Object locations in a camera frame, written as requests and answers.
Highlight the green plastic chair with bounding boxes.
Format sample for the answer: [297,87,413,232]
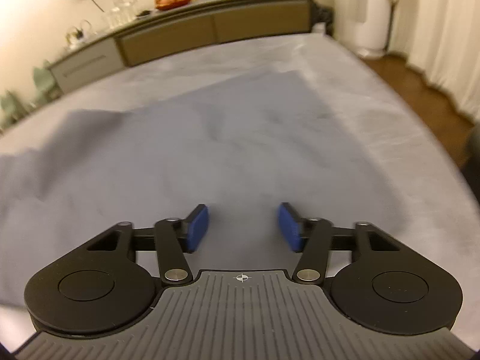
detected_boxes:
[32,65,62,100]
[0,89,24,126]

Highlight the white curtain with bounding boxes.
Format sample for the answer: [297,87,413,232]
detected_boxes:
[390,0,480,122]

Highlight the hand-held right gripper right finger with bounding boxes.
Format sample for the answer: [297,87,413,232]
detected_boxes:
[277,202,409,285]

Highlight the black bag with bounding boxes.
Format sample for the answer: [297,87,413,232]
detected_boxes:
[310,5,335,37]

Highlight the white tower air conditioner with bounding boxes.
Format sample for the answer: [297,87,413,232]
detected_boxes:
[334,0,392,59]

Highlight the glass jug and cups set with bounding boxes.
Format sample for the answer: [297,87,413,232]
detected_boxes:
[101,0,138,27]

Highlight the long grey sideboard cabinet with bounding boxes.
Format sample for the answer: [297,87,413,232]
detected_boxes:
[45,0,314,94]

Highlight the grey pants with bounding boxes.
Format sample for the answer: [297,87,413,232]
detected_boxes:
[0,69,411,306]

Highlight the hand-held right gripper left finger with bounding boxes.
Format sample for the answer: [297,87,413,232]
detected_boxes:
[80,203,209,286]

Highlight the white power strip with cables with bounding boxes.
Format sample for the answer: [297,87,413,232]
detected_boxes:
[65,20,94,47]

